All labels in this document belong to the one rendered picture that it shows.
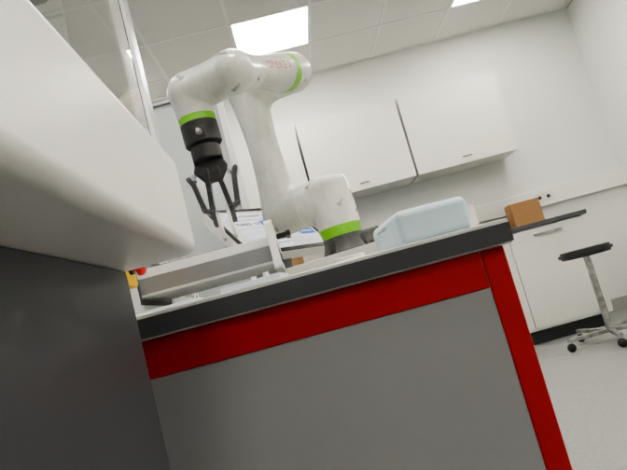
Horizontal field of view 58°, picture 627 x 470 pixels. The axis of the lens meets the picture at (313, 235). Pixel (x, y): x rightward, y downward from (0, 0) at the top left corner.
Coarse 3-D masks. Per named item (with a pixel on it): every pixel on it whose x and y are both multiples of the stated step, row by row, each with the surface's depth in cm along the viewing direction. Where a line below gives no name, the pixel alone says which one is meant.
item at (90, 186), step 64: (0, 0) 24; (0, 64) 22; (64, 64) 30; (0, 128) 21; (64, 128) 28; (128, 128) 41; (0, 192) 24; (64, 192) 27; (128, 192) 37; (0, 256) 32; (64, 256) 42; (128, 256) 49; (0, 320) 31; (64, 320) 39; (128, 320) 52; (0, 384) 29; (64, 384) 36; (128, 384) 48; (0, 448) 28; (64, 448) 34; (128, 448) 44
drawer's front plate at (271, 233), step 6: (264, 222) 125; (270, 222) 125; (270, 228) 125; (270, 234) 125; (270, 240) 125; (276, 240) 132; (270, 246) 124; (276, 246) 124; (276, 252) 124; (276, 258) 124; (276, 264) 124; (282, 264) 124; (282, 270) 134
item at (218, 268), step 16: (256, 240) 126; (192, 256) 126; (208, 256) 126; (224, 256) 126; (240, 256) 126; (256, 256) 126; (160, 272) 125; (176, 272) 125; (192, 272) 125; (208, 272) 125; (224, 272) 125; (240, 272) 127; (256, 272) 138; (144, 288) 124; (160, 288) 125; (176, 288) 125; (192, 288) 135; (208, 288) 147
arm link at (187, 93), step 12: (180, 72) 139; (192, 72) 136; (168, 84) 139; (180, 84) 136; (192, 84) 135; (168, 96) 139; (180, 96) 136; (192, 96) 136; (204, 96) 136; (180, 108) 137; (192, 108) 136; (204, 108) 137; (180, 120) 138
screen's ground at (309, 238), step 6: (240, 222) 232; (246, 222) 234; (228, 228) 222; (240, 228) 227; (240, 234) 222; (300, 234) 245; (306, 234) 247; (312, 234) 250; (318, 234) 253; (240, 240) 219; (246, 240) 221; (294, 240) 238; (300, 240) 240; (306, 240) 243; (312, 240) 245; (318, 240) 248; (282, 246) 228
